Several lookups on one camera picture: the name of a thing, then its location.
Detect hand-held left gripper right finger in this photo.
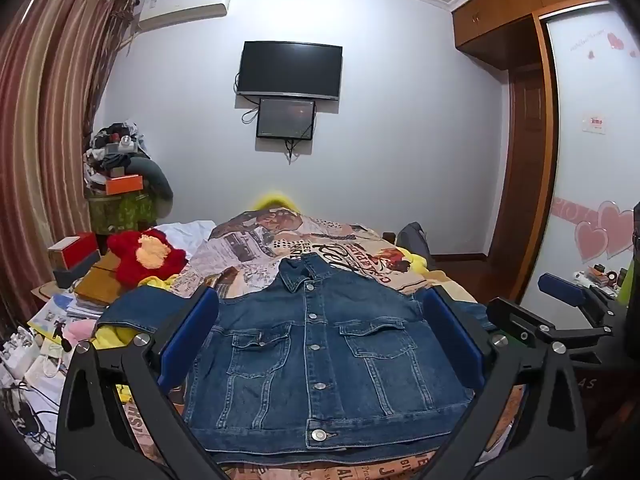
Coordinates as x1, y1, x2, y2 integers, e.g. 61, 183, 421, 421
414, 286, 589, 480

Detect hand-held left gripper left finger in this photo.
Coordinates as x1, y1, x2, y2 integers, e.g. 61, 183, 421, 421
55, 286, 227, 480

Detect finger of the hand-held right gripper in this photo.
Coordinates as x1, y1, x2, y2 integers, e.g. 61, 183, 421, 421
486, 297, 615, 356
538, 273, 621, 328

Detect blue denim jacket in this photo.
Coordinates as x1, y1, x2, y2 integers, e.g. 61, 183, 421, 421
96, 253, 493, 466

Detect small shelf items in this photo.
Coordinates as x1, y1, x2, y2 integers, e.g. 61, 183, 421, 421
572, 262, 630, 292

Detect red plush toy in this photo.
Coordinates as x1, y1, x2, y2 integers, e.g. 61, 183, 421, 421
107, 228, 187, 289

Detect white cloth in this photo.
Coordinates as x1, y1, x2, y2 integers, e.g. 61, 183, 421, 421
157, 220, 217, 256

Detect dark grey bag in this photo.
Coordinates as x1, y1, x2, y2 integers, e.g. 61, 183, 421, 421
396, 221, 432, 261

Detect brown wooden box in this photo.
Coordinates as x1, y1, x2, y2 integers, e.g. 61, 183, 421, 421
74, 251, 128, 307

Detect printed blanket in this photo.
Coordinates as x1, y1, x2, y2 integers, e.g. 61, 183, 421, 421
117, 207, 526, 480

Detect wooden room door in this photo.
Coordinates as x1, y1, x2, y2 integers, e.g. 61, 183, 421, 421
492, 65, 548, 266

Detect dark blue box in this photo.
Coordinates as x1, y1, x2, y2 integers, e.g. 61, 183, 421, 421
52, 252, 102, 290

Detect white sliding door with hearts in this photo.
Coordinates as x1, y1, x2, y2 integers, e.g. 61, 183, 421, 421
544, 2, 640, 306

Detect stack of papers and books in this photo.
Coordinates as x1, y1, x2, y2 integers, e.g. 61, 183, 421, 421
27, 285, 108, 341

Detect green patterned cabinet cover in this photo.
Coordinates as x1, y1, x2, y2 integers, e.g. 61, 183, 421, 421
87, 191, 157, 236

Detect red box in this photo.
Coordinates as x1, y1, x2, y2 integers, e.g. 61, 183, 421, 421
47, 232, 99, 271

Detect dark grey cushion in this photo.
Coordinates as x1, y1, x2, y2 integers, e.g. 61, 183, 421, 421
127, 157, 175, 211

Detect orange box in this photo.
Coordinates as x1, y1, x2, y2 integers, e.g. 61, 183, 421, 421
104, 174, 143, 196

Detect pile of clutter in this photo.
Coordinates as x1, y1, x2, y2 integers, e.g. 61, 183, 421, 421
82, 120, 151, 196

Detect striped brown curtain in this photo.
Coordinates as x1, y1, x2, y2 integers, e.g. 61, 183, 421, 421
0, 0, 136, 321

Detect wooden wardrobe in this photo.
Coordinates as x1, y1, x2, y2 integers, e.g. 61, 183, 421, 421
449, 0, 640, 241

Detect white air conditioner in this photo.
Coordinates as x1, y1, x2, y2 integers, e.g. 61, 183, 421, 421
135, 0, 233, 36

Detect white chargers and cables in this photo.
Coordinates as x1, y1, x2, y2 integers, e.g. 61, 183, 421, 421
0, 325, 71, 466

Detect small black wall monitor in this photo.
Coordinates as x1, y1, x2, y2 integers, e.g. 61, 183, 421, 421
256, 98, 316, 141

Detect black wall television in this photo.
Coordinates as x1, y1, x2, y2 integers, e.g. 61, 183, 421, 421
236, 41, 344, 102

